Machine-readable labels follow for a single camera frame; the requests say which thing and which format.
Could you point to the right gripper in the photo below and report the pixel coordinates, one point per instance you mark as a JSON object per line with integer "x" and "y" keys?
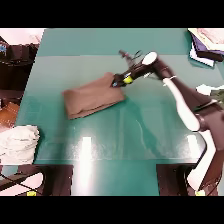
{"x": 126, "y": 78}

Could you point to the tan T-shirt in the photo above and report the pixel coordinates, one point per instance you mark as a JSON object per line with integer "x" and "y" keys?
{"x": 91, "y": 98}

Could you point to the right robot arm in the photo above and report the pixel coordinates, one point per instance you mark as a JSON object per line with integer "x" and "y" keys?
{"x": 182, "y": 107}

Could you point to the white garment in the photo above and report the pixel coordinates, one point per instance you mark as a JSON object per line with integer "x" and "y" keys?
{"x": 200, "y": 57}
{"x": 206, "y": 89}
{"x": 18, "y": 143}

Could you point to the purple garment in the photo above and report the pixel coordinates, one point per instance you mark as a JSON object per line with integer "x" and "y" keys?
{"x": 208, "y": 51}

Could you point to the cream garment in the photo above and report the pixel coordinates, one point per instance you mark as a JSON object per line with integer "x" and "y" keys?
{"x": 210, "y": 36}

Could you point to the black garment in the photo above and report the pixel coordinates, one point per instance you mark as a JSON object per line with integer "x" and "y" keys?
{"x": 18, "y": 63}

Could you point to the brown garment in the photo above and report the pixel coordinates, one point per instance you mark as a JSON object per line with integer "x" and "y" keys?
{"x": 8, "y": 115}

